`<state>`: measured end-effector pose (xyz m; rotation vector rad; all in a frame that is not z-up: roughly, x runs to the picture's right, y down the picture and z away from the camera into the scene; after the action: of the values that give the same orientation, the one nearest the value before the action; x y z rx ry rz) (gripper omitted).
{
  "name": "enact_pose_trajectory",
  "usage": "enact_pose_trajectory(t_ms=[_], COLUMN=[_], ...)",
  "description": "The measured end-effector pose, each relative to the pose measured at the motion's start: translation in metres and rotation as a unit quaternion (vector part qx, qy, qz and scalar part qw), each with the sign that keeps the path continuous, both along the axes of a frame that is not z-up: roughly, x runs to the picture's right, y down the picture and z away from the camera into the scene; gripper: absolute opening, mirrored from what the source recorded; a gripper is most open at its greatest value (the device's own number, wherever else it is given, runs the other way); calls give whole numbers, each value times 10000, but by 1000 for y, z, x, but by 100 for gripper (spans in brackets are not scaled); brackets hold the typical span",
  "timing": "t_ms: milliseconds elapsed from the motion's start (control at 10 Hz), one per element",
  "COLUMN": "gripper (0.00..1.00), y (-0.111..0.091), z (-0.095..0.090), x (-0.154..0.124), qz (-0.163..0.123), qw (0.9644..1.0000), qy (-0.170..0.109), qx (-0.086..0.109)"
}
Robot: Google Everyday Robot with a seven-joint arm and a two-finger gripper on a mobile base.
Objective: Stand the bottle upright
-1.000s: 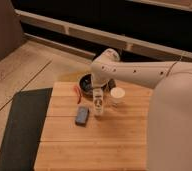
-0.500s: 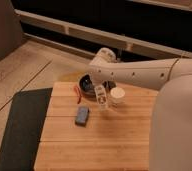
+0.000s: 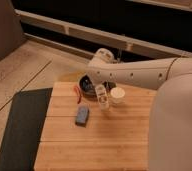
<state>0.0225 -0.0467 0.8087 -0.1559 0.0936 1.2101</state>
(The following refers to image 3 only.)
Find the white paper cup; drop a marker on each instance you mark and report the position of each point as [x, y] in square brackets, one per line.
[117, 95]

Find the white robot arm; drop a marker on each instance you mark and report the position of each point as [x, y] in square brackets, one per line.
[170, 120]

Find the dark floor mat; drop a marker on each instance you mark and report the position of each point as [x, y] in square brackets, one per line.
[23, 130]

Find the brown furniture corner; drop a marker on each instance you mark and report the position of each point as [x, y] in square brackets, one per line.
[11, 32]

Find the dark round bowl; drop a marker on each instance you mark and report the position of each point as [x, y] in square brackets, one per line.
[88, 89]

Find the white plastic bottle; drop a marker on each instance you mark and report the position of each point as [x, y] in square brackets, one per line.
[102, 97]

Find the blue sponge block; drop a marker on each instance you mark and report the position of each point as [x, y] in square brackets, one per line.
[82, 116]

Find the white shelf rail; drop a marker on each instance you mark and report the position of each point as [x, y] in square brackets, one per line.
[121, 42]

